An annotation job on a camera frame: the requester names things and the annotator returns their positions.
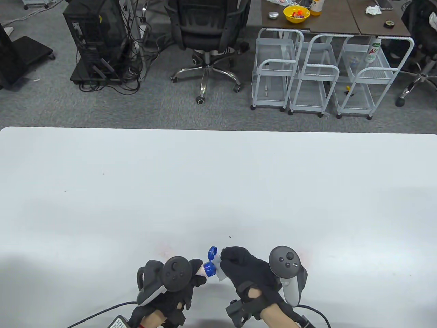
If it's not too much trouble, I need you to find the yellow bowl with small toys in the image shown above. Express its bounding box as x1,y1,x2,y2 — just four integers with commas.
283,5,311,24

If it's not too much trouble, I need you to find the person's right forearm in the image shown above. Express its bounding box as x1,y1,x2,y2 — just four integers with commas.
259,301,299,328

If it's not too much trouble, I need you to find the dark grey left wrist controller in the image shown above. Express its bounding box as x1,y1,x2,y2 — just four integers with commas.
137,256,194,306

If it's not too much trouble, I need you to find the small bottle with blue cap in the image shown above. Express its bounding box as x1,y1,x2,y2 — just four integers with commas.
203,246,227,283

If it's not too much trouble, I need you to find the tangle of black cables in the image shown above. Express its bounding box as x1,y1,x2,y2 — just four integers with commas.
79,0,171,95

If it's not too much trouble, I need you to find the dark grey wrist controller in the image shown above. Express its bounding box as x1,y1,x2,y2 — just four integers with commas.
269,246,308,307
137,256,194,306

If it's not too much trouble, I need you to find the black right glove cable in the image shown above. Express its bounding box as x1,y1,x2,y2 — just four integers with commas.
296,305,332,328

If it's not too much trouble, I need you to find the person's right hand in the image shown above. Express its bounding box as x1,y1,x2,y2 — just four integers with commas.
220,247,284,310

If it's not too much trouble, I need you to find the black office chair with jacket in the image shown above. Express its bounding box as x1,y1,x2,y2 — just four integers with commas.
395,0,437,107

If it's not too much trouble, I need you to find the white wire rolling cart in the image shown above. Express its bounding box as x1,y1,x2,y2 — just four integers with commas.
335,36,415,120
288,33,341,118
250,28,305,112

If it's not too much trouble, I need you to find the black wheeled monitor stand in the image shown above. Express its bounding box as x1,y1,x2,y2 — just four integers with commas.
0,22,55,91

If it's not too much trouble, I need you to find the dark grey right wrist controller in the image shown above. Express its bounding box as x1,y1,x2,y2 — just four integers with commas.
269,246,308,307

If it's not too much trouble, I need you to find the black computer tower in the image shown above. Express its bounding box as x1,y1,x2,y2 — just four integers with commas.
63,0,132,81

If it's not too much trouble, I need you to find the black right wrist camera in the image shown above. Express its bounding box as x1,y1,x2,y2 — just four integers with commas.
225,298,262,327

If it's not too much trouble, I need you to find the black left glove cable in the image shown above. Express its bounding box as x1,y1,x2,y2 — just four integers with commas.
66,301,138,328

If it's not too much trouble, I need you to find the brown wooden desk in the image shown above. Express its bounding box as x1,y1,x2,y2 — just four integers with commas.
261,0,361,35
347,0,412,38

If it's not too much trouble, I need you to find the white green spray bottle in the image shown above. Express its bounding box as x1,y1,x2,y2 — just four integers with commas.
364,38,382,64

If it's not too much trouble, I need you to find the black wheeled computer platform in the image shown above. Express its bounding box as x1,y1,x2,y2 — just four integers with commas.
70,61,124,85

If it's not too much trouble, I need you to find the black glove cable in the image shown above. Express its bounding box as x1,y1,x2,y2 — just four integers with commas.
66,301,138,328
296,305,332,328

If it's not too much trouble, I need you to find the person's left forearm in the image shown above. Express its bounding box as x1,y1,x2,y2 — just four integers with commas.
140,309,169,328

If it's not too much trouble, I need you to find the person's left hand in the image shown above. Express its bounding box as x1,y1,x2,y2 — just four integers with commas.
130,259,208,327

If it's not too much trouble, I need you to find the black mesh office chair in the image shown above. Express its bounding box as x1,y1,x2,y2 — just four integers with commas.
164,0,252,105

